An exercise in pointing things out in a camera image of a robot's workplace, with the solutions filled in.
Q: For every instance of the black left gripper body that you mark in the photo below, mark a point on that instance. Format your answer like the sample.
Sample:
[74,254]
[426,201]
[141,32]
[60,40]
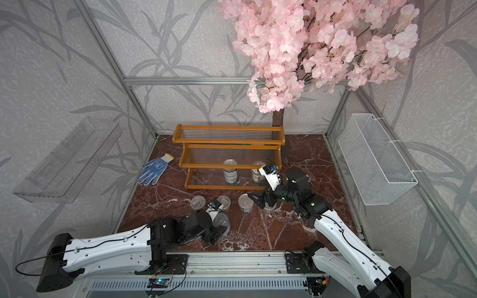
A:
[209,234]

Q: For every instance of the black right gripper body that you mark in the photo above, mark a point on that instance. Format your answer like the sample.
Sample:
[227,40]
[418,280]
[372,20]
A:
[282,194]

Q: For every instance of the silver tin can green label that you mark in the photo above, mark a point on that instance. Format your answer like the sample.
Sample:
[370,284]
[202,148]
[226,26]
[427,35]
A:
[245,203]

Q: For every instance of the tin can purple label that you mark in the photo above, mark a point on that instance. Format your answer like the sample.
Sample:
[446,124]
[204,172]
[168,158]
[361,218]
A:
[222,220]

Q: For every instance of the jar red green label bottom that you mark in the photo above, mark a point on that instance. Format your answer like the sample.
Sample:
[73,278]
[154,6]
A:
[257,177]

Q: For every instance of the clear seed jar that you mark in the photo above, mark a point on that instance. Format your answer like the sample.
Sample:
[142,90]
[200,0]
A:
[197,203]
[225,203]

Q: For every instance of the tall can green white label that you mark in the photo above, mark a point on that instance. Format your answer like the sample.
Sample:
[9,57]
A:
[230,174]

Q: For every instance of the orange wooden three-tier shelf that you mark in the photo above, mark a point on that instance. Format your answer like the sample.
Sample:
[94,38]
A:
[206,147]

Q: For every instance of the clear seed jar shelf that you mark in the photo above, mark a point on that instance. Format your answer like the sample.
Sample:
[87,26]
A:
[269,208]

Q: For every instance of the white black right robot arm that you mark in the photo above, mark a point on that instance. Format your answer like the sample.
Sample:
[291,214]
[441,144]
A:
[361,271]

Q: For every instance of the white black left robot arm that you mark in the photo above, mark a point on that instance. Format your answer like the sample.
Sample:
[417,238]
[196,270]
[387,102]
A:
[142,251]

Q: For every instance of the green circuit board left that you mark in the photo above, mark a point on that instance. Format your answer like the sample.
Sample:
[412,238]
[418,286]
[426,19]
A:
[158,283]

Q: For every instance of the brown tree trunk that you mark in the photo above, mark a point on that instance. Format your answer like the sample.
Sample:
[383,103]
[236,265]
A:
[278,116]

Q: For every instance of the blue white work glove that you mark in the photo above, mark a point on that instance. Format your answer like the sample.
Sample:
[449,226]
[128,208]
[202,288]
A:
[152,170]

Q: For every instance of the pink blossom tree crown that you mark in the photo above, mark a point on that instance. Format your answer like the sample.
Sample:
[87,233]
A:
[295,46]

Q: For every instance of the aluminium horizontal back bar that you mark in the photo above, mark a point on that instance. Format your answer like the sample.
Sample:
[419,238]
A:
[180,81]

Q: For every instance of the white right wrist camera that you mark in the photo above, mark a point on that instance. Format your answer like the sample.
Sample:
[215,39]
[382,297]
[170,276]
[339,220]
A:
[271,174]

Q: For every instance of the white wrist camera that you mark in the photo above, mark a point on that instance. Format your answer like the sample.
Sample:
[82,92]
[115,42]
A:
[271,174]
[213,208]

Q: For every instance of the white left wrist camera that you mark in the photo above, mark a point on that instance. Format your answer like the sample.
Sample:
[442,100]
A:
[213,208]

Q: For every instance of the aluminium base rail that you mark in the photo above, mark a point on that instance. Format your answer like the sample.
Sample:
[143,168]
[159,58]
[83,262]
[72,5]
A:
[204,263]

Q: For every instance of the circuit board right with wires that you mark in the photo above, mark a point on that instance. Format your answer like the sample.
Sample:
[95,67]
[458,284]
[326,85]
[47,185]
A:
[316,286]

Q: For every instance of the white wire mesh basket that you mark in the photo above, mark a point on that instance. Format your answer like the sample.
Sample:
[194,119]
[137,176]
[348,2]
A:
[377,167]

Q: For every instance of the aluminium frame post right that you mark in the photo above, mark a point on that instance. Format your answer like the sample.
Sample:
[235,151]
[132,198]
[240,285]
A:
[338,110]

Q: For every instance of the aluminium frame post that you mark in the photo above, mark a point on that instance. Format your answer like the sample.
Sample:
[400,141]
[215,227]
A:
[88,18]
[338,110]

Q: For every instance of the clear acrylic wall shelf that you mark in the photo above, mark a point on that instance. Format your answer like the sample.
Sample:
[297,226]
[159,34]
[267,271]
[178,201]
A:
[62,175]

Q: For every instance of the aluminium frame post left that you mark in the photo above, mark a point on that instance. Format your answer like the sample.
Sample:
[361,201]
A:
[88,18]

